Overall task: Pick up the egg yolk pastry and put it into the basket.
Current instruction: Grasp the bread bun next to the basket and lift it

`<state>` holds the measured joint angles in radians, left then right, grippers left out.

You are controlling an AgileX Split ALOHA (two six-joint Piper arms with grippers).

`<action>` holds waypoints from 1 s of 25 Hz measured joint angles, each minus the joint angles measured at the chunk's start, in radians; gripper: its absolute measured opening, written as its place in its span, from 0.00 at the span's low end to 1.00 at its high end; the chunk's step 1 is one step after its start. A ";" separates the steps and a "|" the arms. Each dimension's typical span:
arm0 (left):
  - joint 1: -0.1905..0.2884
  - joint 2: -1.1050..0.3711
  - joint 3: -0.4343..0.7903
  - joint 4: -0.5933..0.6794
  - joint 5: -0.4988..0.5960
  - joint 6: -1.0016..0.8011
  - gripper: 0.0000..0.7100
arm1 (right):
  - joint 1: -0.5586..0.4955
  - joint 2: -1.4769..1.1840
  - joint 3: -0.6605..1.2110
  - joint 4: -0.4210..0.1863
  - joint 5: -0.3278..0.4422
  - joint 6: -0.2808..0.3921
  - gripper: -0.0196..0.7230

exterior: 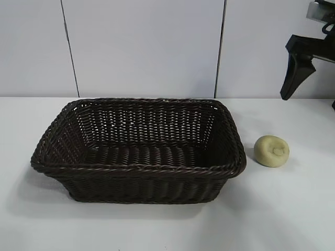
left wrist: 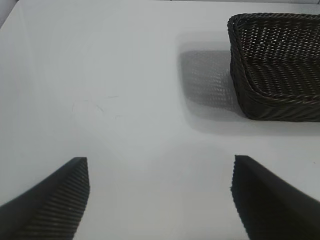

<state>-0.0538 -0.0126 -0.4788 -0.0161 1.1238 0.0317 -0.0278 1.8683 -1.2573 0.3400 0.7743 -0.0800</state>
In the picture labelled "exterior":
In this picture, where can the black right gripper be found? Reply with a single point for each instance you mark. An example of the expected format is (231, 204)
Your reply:
(324, 49)

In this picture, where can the pale yellow egg yolk pastry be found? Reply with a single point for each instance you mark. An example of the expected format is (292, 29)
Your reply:
(270, 151)

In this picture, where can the dark brown woven basket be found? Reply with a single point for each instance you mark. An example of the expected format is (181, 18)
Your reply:
(136, 162)

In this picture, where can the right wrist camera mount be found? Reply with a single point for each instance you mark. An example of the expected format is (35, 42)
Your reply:
(316, 10)

